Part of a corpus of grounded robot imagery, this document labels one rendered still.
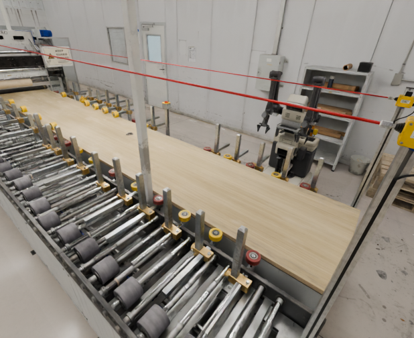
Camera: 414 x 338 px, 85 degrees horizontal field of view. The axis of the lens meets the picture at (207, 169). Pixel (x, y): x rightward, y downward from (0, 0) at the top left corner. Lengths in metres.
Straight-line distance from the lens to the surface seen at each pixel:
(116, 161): 1.66
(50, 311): 2.42
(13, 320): 2.52
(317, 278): 1.36
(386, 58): 4.44
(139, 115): 1.45
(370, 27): 4.47
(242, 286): 1.32
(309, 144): 3.14
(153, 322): 1.18
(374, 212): 0.81
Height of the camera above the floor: 1.91
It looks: 31 degrees down
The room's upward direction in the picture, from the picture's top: 3 degrees clockwise
